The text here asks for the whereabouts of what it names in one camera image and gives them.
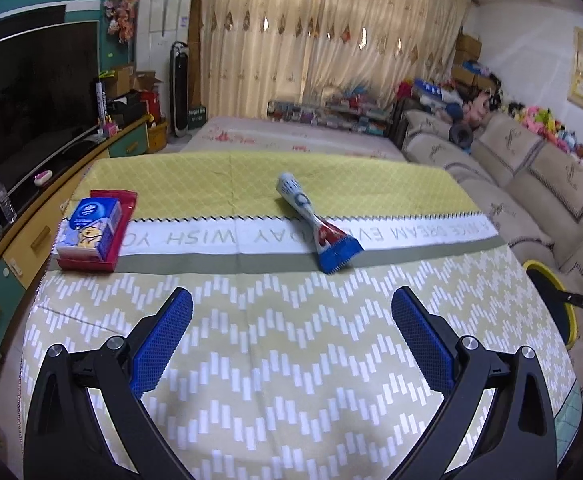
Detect yellow rimmed black trash bin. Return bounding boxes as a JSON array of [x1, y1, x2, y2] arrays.
[[523, 260, 578, 350]]

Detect blue tissue pack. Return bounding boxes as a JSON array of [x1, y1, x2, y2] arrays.
[[56, 197, 122, 261]]

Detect artificial flower bunch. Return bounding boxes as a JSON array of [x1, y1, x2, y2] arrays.
[[102, 0, 138, 44]]

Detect white standing air conditioner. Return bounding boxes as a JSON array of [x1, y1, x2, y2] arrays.
[[135, 0, 192, 118]]

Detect pile of plush toys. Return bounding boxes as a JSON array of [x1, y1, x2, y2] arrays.
[[503, 102, 583, 162]]

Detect floral pink floor mat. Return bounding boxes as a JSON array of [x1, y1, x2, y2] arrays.
[[183, 117, 405, 162]]

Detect beige sofa with deer covers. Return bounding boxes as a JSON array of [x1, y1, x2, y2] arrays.
[[401, 110, 583, 295]]

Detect blue white toothpaste tube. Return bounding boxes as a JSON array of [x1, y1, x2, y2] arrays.
[[276, 172, 364, 274]]

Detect clear water bottle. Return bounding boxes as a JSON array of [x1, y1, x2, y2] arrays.
[[0, 180, 17, 224]]

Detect large black television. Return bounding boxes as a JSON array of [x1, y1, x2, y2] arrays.
[[0, 6, 99, 188]]

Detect low shelf with books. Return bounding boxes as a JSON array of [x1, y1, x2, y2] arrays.
[[266, 87, 392, 136]]

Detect green yellow TV cabinet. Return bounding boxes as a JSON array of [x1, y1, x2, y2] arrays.
[[0, 115, 152, 359]]

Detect beige patterned curtain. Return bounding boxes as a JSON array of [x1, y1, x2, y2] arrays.
[[200, 0, 471, 118]]

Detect black tower fan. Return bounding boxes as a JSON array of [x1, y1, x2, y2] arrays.
[[169, 41, 188, 138]]

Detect yellow green patterned tablecloth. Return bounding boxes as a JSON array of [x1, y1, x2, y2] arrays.
[[20, 152, 581, 479]]

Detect red tissue tray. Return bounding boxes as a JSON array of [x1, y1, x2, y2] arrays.
[[54, 190, 137, 273]]

